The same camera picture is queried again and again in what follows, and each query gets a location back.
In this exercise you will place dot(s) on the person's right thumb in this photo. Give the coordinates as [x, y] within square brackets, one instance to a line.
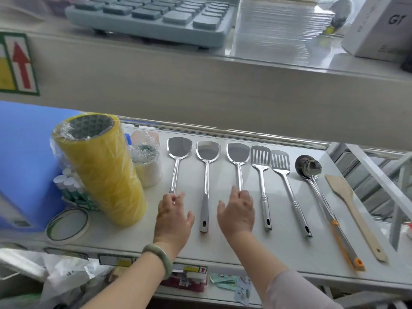
[220, 210]

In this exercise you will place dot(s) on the person's left forearm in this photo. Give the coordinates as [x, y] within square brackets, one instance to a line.
[135, 283]

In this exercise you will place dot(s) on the white metal rack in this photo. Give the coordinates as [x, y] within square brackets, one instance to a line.
[370, 176]

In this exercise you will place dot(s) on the clear flat tape roll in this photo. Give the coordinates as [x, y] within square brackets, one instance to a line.
[48, 231]

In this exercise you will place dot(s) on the teal packaged item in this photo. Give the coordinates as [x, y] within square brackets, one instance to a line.
[235, 284]

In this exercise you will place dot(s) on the shelf price label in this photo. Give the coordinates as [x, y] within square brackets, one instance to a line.
[190, 269]
[116, 260]

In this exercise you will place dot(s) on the crumpled clear plastic bag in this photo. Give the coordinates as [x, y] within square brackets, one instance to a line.
[58, 276]

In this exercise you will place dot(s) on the person's right forearm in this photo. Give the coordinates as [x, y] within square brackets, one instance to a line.
[267, 273]

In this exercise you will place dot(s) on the person's left little finger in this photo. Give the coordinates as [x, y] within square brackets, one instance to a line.
[160, 207]

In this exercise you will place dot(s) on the person's left hand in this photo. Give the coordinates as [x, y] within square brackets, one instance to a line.
[172, 222]

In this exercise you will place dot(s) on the person's left thumb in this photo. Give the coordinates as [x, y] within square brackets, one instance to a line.
[190, 219]

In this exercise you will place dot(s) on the chrome shelf rail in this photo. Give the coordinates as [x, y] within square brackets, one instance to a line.
[257, 136]

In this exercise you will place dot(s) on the red arrow sticker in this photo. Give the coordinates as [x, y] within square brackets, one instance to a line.
[19, 64]

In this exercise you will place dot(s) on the person's left middle finger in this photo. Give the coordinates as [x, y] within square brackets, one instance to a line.
[174, 201]

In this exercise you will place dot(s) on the grey-blue calculator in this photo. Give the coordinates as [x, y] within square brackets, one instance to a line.
[154, 19]

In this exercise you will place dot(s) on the small blue cap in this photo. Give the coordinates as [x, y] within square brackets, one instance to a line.
[128, 138]

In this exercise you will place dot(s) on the steel slotted turner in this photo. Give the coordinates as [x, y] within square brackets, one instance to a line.
[260, 156]
[279, 160]

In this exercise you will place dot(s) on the white cardboard box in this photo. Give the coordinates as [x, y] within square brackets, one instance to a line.
[379, 25]

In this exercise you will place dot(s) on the group of white glue bottles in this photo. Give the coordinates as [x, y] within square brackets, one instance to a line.
[69, 186]

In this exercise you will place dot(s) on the wooden spatula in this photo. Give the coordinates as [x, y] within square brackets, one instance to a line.
[341, 188]

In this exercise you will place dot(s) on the wrapped stack of yellow tape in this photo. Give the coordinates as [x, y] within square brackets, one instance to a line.
[103, 170]

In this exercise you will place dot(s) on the blue plastic sheet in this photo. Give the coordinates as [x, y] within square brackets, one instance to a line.
[25, 157]

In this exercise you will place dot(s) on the steel solid spatula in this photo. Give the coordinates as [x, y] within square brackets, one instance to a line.
[207, 151]
[238, 152]
[179, 147]

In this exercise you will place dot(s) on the person's right little finger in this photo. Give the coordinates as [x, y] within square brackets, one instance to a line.
[252, 205]

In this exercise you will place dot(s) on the person's right hand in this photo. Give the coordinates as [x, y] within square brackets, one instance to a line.
[238, 215]

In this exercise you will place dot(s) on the red packaged item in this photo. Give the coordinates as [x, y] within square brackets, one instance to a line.
[185, 283]

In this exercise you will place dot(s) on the green jade bangle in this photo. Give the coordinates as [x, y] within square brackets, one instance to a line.
[162, 255]

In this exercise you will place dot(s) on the grey oval tool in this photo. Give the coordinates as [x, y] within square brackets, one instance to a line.
[339, 12]

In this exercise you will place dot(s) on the person's right middle finger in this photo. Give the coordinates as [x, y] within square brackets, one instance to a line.
[241, 196]

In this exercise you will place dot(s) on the stack of clear plastic bags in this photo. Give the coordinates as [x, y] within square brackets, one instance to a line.
[276, 25]

